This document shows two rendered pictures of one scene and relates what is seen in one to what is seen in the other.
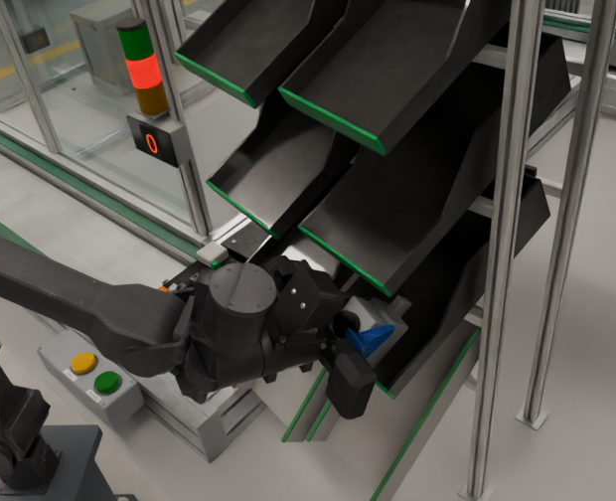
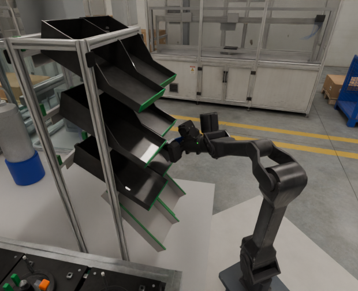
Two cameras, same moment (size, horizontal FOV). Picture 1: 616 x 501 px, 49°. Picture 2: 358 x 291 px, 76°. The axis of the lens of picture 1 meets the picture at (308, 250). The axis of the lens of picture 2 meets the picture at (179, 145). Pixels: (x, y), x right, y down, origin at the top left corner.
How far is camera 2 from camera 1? 1.05 m
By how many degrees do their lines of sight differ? 92
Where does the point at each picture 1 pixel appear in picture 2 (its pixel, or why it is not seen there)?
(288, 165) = (133, 141)
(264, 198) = (148, 149)
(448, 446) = not seen: hidden behind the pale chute
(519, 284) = (54, 217)
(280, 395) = (160, 233)
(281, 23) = (123, 84)
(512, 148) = not seen: hidden behind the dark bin
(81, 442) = (230, 273)
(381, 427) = (163, 194)
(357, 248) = (161, 128)
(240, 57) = (138, 95)
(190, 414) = (177, 278)
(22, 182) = not seen: outside the picture
